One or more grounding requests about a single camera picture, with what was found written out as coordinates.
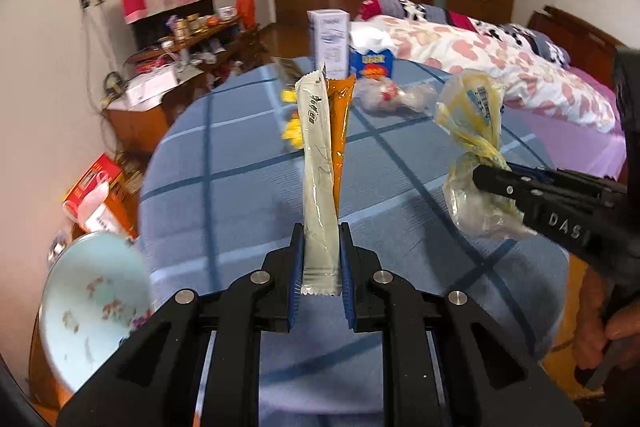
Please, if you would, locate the wooden tv cabinet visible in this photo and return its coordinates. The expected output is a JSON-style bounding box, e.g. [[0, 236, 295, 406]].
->
[[104, 16, 266, 156]]

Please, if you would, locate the red plastic bag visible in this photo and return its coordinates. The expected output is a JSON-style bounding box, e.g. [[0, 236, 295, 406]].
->
[[280, 89, 304, 150]]

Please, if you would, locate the blue checked table cloth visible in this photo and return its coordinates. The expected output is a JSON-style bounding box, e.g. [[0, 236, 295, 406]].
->
[[138, 65, 568, 426]]

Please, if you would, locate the cow pattern pillow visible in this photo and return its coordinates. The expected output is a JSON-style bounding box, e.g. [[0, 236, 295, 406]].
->
[[356, 0, 570, 69]]

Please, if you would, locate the light blue enamel basin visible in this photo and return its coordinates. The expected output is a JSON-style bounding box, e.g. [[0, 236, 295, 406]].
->
[[38, 231, 154, 396]]

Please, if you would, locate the red orange cardboard box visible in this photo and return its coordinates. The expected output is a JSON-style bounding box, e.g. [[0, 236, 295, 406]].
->
[[62, 154, 138, 239]]

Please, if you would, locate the person right hand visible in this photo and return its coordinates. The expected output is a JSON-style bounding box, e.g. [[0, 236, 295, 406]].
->
[[573, 267, 640, 369]]

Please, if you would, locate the white mug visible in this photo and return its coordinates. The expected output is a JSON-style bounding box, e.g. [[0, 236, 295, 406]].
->
[[218, 5, 238, 20]]

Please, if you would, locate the clear bag red print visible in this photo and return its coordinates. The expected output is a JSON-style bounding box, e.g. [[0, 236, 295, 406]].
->
[[354, 77, 437, 114]]

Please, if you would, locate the orange hanging bag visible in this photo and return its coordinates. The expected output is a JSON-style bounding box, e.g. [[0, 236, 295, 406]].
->
[[235, 0, 256, 30]]

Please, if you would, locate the orange sachet packet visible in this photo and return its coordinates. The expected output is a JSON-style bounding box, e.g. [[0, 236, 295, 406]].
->
[[328, 75, 356, 215]]

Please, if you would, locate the white tall milk carton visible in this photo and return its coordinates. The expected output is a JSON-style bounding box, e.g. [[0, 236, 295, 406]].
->
[[307, 9, 350, 79]]

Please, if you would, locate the beige sachet packet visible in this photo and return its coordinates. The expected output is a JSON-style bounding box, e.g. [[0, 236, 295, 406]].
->
[[295, 69, 342, 296]]

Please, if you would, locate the purple bed sheet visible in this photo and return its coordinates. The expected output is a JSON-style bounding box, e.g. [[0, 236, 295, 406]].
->
[[502, 67, 627, 183]]

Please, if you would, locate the wooden headboard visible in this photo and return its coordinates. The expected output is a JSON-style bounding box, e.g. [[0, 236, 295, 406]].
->
[[527, 5, 624, 90]]

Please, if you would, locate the blue white gable carton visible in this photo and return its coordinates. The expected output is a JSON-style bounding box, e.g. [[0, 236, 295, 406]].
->
[[349, 34, 397, 80]]

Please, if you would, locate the yellow plastic bag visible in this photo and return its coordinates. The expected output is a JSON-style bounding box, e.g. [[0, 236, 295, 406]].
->
[[435, 69, 536, 241]]

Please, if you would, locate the heart pattern duvet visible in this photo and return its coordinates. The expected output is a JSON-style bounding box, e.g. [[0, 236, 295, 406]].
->
[[350, 15, 618, 133]]

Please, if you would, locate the white box on cabinet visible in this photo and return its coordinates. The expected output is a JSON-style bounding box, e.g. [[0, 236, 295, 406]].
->
[[126, 66, 178, 106]]

